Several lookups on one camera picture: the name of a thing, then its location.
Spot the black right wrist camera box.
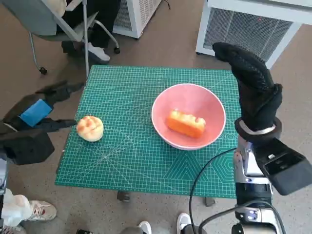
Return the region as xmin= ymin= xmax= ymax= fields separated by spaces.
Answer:
xmin=253 ymin=136 xmax=312 ymax=196

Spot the bare black left hand blue tape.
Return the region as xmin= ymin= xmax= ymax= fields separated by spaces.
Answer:
xmin=1 ymin=80 xmax=85 ymax=134

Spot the orange toy bread loaf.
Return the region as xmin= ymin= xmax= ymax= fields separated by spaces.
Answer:
xmin=166 ymin=109 xmax=207 ymax=139

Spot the pink bowl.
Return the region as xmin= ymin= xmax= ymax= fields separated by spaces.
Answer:
xmin=151 ymin=83 xmax=227 ymax=151

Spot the green cutting mat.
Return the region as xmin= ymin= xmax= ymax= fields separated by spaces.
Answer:
xmin=54 ymin=64 xmax=241 ymax=199

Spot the long black robot cable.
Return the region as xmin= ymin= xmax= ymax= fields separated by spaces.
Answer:
xmin=189 ymin=147 xmax=238 ymax=234

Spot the person with red-trimmed shoes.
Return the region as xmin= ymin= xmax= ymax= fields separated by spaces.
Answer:
xmin=0 ymin=189 xmax=58 ymax=234

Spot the grey office chair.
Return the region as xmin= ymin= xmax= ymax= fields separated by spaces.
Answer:
xmin=1 ymin=0 xmax=120 ymax=75

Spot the seated person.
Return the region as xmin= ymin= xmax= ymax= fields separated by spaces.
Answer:
xmin=47 ymin=0 xmax=121 ymax=64

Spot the small white grille cabinet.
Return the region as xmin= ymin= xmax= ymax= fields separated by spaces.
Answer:
xmin=112 ymin=0 xmax=163 ymax=39

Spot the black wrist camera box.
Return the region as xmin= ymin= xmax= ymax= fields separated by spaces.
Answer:
xmin=253 ymin=136 xmax=312 ymax=196
xmin=0 ymin=128 xmax=55 ymax=166

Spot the looped black robot cable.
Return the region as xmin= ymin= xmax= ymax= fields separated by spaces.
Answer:
xmin=197 ymin=201 xmax=287 ymax=234

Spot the black knitted gloved right hand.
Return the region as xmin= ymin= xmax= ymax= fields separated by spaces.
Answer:
xmin=212 ymin=42 xmax=284 ymax=133

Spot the large white grille cabinet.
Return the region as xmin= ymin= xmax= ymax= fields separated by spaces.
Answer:
xmin=195 ymin=0 xmax=312 ymax=70

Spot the round pale toy bread bun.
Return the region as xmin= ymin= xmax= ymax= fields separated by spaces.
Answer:
xmin=76 ymin=116 xmax=105 ymax=143

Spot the white shoe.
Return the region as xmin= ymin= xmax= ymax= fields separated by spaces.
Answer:
xmin=176 ymin=212 xmax=192 ymax=234
xmin=138 ymin=220 xmax=152 ymax=234

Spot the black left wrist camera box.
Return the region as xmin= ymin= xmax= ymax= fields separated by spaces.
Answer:
xmin=0 ymin=128 xmax=55 ymax=166

